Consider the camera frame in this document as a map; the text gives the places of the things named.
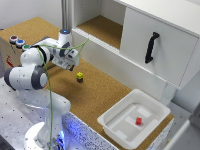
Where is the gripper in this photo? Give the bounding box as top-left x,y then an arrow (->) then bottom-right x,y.
54,48 -> 81,72

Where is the yellow block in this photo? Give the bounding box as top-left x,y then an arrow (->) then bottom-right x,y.
76,71 -> 84,80

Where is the white cabinet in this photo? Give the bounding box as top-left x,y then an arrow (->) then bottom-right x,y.
60,0 -> 200,106

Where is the green button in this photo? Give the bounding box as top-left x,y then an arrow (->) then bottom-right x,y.
21,43 -> 32,52

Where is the blue button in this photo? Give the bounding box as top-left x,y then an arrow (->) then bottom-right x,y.
15,38 -> 26,48

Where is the white plastic box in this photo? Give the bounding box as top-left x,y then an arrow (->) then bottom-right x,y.
96,88 -> 171,150

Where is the pink block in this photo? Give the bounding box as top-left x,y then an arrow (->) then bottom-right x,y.
135,116 -> 144,126

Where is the white sliding door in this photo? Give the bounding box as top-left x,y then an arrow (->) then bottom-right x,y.
119,6 -> 200,90

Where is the green cable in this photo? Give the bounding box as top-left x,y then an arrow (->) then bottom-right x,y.
35,37 -> 90,150

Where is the black door handle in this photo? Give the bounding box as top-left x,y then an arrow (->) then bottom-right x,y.
144,31 -> 160,65

